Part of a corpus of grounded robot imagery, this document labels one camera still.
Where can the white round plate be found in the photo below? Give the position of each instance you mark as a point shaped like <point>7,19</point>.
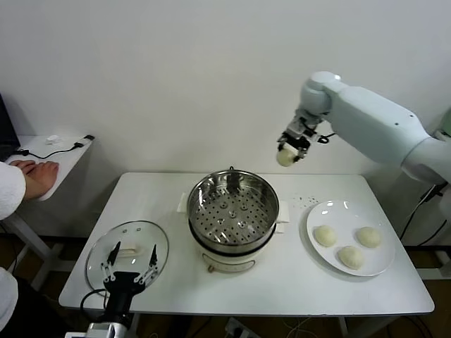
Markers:
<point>352,218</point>

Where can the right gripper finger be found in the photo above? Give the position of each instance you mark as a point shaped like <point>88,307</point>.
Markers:
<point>303,149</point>
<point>282,141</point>

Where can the pale right robot arm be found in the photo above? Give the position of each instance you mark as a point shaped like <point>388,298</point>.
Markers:
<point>370,119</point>

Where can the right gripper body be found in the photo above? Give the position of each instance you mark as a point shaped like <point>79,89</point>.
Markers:
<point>303,128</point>

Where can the person bare hand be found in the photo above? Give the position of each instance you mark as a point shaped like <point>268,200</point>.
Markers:
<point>38,179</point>

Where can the white electric cooker base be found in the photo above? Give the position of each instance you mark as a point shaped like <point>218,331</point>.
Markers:
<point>229,262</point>

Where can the white power strip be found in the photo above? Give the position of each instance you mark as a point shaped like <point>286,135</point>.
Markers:
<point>237,327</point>

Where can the black laptop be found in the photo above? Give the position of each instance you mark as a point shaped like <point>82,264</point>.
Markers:
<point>7,130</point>

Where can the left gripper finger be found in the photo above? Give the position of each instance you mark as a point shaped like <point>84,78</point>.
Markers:
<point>110,260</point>
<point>153,264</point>

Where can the white steamed baozi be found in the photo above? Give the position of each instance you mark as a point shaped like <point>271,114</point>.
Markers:
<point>286,157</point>
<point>350,257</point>
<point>369,237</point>
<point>325,236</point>

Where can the steel steamer basket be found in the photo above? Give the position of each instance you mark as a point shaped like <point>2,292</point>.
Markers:
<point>232,218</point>

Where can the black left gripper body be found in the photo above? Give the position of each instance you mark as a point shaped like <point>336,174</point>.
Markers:
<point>125,283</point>

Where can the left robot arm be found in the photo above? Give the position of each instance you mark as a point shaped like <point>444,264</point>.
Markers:
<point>118,306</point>

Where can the white side table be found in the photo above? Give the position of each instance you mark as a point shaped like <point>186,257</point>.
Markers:
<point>67,165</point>

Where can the crumpled white paper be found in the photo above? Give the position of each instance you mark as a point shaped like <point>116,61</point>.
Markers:
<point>51,139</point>

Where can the round glass lid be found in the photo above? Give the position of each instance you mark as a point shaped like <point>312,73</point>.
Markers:
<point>137,232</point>

